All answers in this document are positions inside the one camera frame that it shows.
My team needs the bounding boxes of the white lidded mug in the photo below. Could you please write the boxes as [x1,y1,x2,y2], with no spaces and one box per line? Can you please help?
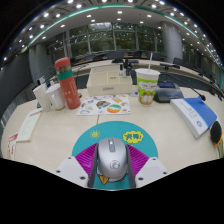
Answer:
[45,83,67,111]

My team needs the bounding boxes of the grey desk microphone unit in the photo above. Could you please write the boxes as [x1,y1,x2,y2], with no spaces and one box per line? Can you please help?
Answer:
[153,71,207,104]

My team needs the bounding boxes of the white booklet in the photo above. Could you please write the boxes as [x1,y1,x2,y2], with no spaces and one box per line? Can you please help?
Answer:
[15,107,44,143]

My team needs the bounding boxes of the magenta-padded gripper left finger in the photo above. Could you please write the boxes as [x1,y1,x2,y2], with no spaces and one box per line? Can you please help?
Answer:
[54,143,100,189]

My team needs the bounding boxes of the silver computer mouse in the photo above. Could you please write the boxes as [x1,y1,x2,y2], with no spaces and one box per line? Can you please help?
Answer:
[96,137,129,183]

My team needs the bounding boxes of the dark office chairs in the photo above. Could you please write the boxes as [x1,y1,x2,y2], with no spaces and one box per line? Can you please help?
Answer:
[73,49,221,94]

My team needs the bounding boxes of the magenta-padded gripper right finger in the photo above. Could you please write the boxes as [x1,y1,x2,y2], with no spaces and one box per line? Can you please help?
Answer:
[125,143,169,189]

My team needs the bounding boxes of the blue and white book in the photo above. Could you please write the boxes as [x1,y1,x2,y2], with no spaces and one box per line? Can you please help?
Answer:
[169,96,218,140]

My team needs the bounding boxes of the black handheld microphone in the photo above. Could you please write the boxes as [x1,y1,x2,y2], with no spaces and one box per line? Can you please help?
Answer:
[209,120,224,159]

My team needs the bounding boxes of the green and white paper cup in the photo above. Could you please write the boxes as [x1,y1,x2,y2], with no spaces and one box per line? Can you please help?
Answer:
[134,52,161,107]

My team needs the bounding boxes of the long curved conference table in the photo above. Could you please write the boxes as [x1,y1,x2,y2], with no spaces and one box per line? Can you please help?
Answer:
[71,58,224,98]

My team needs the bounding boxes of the red bottle with green band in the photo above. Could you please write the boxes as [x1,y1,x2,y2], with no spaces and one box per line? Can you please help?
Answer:
[54,56,82,110]

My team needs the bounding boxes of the white cardboard box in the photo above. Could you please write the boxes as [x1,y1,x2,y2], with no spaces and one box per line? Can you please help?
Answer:
[86,64,134,97]

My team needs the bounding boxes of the red and white magazine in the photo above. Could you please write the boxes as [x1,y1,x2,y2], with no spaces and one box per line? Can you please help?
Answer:
[7,132,19,160]

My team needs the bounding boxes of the round teal cartoon mouse pad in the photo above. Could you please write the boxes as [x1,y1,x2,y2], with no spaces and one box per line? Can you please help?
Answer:
[71,120,159,191]

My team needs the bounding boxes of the ceiling lights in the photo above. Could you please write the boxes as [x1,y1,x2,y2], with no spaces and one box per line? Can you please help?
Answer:
[3,0,224,68]

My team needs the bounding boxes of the colourful sticker sheet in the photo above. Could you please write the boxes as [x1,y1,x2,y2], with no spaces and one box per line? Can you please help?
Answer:
[75,93,132,117]

